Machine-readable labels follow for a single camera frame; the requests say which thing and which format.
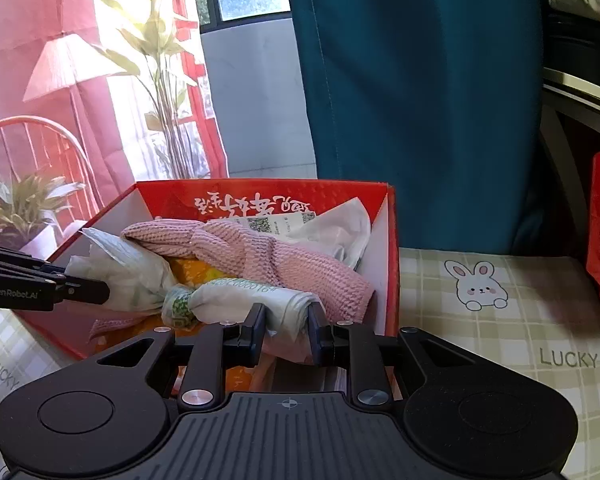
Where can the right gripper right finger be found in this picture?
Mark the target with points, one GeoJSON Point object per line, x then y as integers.
{"type": "Point", "coordinates": [352, 347]}

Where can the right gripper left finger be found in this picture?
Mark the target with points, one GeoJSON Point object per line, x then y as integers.
{"type": "Point", "coordinates": [216, 349]}

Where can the white green printed plastic bag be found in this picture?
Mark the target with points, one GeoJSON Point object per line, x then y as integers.
{"type": "Point", "coordinates": [231, 299]}

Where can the potted green plant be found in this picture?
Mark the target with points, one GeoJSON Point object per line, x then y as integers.
{"type": "Point", "coordinates": [37, 213]}

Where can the red strawberry cardboard box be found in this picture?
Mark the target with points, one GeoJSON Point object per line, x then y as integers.
{"type": "Point", "coordinates": [369, 293]}

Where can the pink knitted cloth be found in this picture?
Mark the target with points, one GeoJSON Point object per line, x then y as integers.
{"type": "Point", "coordinates": [187, 271]}

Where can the white paper in box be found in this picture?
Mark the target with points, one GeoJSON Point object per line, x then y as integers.
{"type": "Point", "coordinates": [342, 232]}

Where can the pink printed backdrop curtain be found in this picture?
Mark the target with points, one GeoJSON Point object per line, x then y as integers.
{"type": "Point", "coordinates": [105, 93]}

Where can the plaid bunny tablecloth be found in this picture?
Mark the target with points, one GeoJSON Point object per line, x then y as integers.
{"type": "Point", "coordinates": [549, 330]}

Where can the teal curtain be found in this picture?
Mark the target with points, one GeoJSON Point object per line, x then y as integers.
{"type": "Point", "coordinates": [438, 98]}

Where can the cluttered side shelf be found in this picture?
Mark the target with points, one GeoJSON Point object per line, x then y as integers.
{"type": "Point", "coordinates": [571, 100]}

